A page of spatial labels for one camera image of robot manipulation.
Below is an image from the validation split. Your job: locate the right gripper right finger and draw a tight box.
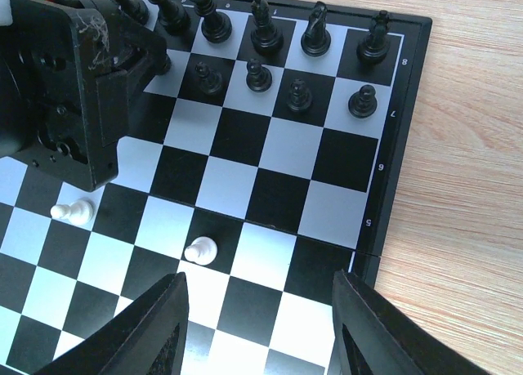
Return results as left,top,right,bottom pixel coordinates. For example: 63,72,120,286
333,270,466,374

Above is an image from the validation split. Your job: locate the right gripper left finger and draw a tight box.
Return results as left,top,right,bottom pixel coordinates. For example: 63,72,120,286
37,272,189,374

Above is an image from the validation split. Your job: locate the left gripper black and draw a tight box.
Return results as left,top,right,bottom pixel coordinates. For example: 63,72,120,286
1,0,171,191

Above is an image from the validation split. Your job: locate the white pawn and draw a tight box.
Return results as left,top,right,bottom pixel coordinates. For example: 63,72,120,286
184,236,218,266
50,199,94,225

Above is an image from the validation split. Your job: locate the black pawn board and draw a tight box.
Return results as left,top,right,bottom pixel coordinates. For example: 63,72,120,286
246,58,272,93

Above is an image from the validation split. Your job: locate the black queen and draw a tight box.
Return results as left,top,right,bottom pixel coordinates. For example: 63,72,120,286
150,0,190,35

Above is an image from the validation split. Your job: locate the black king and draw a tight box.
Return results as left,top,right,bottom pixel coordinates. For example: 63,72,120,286
191,0,232,43

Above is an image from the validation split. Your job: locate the black and white chessboard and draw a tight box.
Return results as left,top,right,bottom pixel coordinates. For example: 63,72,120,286
1,0,431,374

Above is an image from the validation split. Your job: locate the black rook right corner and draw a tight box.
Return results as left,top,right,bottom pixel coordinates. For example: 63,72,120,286
356,10,390,65

